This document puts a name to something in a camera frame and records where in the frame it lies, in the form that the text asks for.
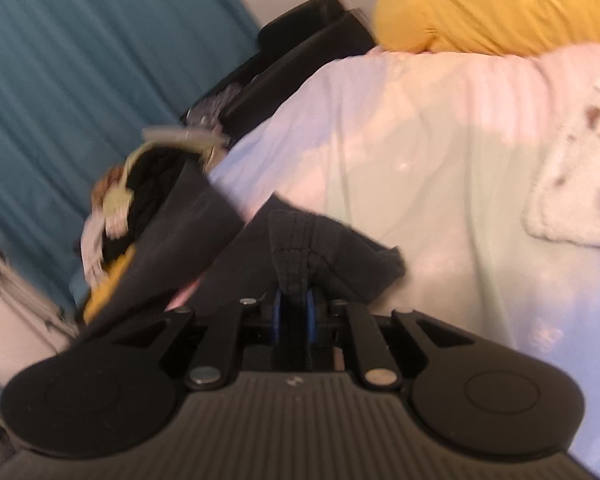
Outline black drawstring pants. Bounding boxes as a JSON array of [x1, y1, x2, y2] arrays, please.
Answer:
[[76, 164, 406, 344]]

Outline pile of clothes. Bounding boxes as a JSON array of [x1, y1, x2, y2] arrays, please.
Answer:
[[80, 126, 230, 323]]

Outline pastel bed sheet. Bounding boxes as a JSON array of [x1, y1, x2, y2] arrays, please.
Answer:
[[210, 44, 600, 474]]

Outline clear plastic bag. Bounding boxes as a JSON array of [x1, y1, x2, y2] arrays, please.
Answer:
[[183, 84, 242, 130]]

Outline white spotted plush blanket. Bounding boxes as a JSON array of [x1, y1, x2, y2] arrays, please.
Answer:
[[522, 78, 600, 248]]

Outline teal curtain right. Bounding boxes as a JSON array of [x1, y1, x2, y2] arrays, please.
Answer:
[[0, 0, 258, 313]]

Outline black leather armchair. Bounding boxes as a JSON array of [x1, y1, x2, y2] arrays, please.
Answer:
[[181, 0, 376, 144]]

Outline yellow pillow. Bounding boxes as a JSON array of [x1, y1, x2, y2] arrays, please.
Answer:
[[373, 0, 600, 56]]

